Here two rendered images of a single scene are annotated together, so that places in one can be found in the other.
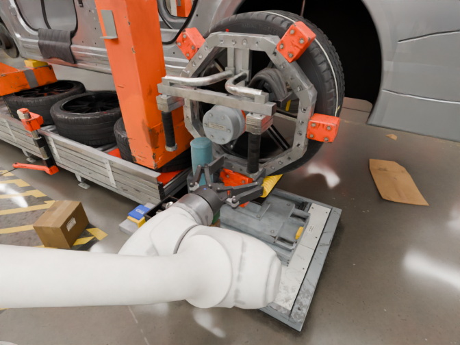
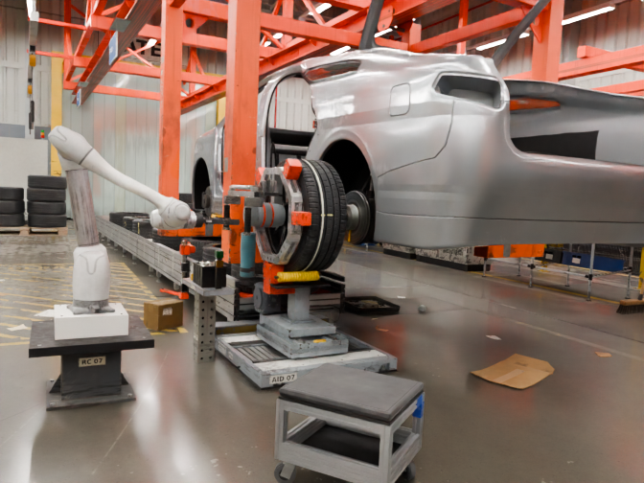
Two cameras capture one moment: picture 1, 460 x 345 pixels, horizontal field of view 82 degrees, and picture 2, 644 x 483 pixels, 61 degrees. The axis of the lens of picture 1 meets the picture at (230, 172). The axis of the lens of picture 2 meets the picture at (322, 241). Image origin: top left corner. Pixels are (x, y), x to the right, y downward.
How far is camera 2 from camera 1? 2.46 m
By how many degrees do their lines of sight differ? 41
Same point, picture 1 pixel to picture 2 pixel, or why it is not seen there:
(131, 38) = (231, 171)
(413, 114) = (390, 227)
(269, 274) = (178, 205)
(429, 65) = (391, 191)
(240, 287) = (170, 207)
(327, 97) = (309, 201)
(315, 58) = (304, 178)
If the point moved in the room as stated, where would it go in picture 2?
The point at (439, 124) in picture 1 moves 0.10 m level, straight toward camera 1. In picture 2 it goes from (401, 234) to (382, 233)
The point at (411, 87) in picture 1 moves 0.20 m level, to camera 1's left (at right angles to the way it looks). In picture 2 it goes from (386, 207) to (353, 205)
